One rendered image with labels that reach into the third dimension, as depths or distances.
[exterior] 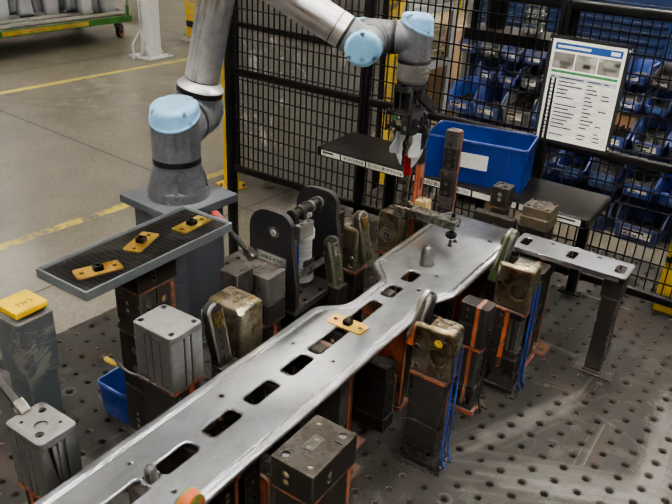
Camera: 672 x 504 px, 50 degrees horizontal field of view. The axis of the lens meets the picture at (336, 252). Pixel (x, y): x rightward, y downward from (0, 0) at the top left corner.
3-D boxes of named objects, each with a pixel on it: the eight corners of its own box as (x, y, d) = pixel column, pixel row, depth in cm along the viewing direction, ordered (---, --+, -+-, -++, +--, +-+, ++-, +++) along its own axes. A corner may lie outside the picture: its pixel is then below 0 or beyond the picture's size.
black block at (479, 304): (476, 424, 166) (495, 317, 153) (435, 406, 171) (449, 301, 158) (490, 406, 172) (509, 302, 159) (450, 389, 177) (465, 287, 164)
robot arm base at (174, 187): (134, 193, 176) (131, 155, 171) (182, 177, 186) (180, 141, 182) (175, 211, 167) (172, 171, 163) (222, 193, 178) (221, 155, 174)
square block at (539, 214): (527, 328, 204) (550, 212, 187) (501, 319, 207) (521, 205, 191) (537, 316, 210) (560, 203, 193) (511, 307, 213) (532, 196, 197)
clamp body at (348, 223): (350, 365, 185) (358, 235, 168) (314, 349, 190) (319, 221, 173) (368, 348, 191) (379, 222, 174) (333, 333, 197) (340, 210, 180)
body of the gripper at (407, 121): (382, 132, 172) (387, 82, 166) (400, 124, 178) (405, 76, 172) (410, 139, 168) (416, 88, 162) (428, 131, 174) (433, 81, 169)
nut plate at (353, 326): (370, 327, 145) (370, 322, 145) (360, 336, 142) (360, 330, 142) (336, 313, 149) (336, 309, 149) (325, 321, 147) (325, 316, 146)
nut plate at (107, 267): (78, 280, 125) (77, 274, 125) (71, 271, 128) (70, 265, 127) (124, 269, 130) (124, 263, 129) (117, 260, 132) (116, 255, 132)
